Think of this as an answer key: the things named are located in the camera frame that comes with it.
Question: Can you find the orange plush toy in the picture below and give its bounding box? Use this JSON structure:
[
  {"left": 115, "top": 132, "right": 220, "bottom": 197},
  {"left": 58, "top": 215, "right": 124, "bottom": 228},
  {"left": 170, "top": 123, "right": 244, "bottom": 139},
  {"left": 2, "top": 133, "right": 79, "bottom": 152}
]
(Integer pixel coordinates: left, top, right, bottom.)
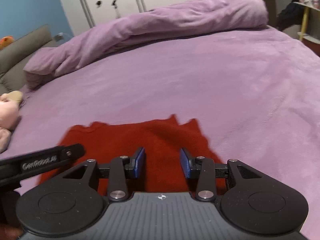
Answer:
[{"left": 0, "top": 36, "right": 15, "bottom": 50}]

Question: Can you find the black clothing on chair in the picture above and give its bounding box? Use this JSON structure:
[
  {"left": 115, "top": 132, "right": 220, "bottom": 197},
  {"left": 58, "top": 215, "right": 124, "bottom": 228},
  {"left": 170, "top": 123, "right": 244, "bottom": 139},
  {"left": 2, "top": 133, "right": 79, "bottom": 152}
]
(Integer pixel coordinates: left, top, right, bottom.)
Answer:
[{"left": 276, "top": 0, "right": 304, "bottom": 31}]

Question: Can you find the pink plush toy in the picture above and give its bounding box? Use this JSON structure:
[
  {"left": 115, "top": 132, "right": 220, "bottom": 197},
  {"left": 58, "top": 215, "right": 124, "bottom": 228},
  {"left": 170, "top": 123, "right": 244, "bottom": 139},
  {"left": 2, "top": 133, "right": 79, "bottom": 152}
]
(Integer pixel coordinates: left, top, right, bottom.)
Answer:
[{"left": 0, "top": 90, "right": 23, "bottom": 153}]

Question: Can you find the red knitted sweater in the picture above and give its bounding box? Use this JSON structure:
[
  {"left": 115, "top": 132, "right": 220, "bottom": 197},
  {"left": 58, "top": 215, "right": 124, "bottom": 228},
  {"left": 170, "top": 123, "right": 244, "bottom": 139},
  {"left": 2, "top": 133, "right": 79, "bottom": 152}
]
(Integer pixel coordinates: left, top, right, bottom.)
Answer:
[{"left": 37, "top": 114, "right": 226, "bottom": 194}]

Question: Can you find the yellow metal side table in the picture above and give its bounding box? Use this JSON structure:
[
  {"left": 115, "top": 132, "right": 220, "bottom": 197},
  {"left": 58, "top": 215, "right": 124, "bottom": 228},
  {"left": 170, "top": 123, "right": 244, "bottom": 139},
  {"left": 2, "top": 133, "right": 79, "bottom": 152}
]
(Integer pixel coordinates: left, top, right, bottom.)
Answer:
[{"left": 294, "top": 2, "right": 319, "bottom": 45}]

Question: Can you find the purple rolled duvet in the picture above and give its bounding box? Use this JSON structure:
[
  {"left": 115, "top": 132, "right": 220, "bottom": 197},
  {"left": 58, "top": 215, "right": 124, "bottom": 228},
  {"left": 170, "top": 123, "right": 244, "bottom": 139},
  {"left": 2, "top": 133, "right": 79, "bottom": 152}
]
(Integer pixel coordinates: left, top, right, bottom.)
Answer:
[{"left": 23, "top": 0, "right": 268, "bottom": 89}]

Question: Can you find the purple bed sheet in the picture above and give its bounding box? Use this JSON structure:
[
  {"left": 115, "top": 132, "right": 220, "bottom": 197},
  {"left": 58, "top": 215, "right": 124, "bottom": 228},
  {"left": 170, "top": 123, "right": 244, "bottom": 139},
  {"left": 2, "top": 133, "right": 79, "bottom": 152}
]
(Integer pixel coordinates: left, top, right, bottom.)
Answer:
[{"left": 1, "top": 28, "right": 319, "bottom": 239}]

